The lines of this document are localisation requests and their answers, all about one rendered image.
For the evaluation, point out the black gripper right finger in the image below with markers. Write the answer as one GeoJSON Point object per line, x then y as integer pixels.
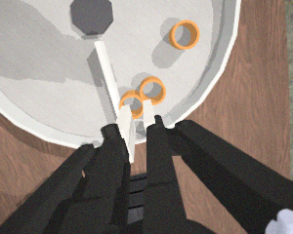
{"type": "Point", "coordinates": [258, 198]}

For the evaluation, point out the orange hollow cylinder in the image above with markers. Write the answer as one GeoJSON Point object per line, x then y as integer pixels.
{"type": "Point", "coordinates": [157, 99]}
{"type": "Point", "coordinates": [194, 32]}
{"type": "Point", "coordinates": [135, 94]}

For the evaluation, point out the grey hollow cylinder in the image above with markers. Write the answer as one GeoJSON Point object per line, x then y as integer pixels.
{"type": "Point", "coordinates": [140, 135]}

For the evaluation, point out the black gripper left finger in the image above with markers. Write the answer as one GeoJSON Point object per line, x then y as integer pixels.
{"type": "Point", "coordinates": [55, 207]}

